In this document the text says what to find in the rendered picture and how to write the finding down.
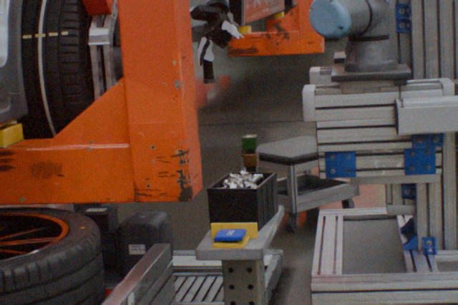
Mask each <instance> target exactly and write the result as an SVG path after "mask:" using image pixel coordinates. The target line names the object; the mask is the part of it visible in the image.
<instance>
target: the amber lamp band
mask: <svg viewBox="0 0 458 305"><path fill-rule="evenodd" d="M243 162H244V167H245V168H256V167H258V166H259V152H255V153H251V154H245V153H244V155H243Z"/></svg>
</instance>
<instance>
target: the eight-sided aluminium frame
mask: <svg viewBox="0 0 458 305"><path fill-rule="evenodd" d="M103 18H104V15H99V16H93V20H92V25H91V27H90V28H89V45H90V49H91V58H92V74H93V81H94V96H95V99H94V101H96V100H98V99H99V98H100V97H101V96H102V95H103V94H104V88H103V80H102V64H101V56H100V48H103V52H104V68H105V77H106V84H107V91H109V90H110V88H111V87H112V86H113V85H115V84H116V77H115V61H114V52H113V33H114V28H115V22H116V18H117V0H114V5H113V9H112V14H111V15H107V16H106V20H105V23H104V26H102V22H103Z"/></svg>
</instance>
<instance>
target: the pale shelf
mask: <svg viewBox="0 0 458 305"><path fill-rule="evenodd" d="M283 215H284V205H279V206H278V213H277V214H276V215H275V216H273V217H272V219H271V220H270V221H269V222H268V223H267V224H266V225H265V226H264V227H263V228H262V229H261V230H260V231H259V232H258V238H249V241H248V242H247V244H246V246H245V248H213V244H214V242H215V239H212V234H211V230H209V231H208V233H207V234H206V236H205V237H204V239H203V240H202V242H200V244H199V245H198V247H197V248H196V249H195V259H196V261H262V260H263V258H264V255H265V253H266V251H267V250H268V247H269V245H270V243H271V241H272V239H273V236H274V234H275V233H276V231H277V229H278V227H279V225H280V223H281V221H282V219H283ZM261 250H262V253H261Z"/></svg>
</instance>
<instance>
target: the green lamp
mask: <svg viewBox="0 0 458 305"><path fill-rule="evenodd" d="M242 139H243V150H257V148H258V135H244V136H243V138H242Z"/></svg>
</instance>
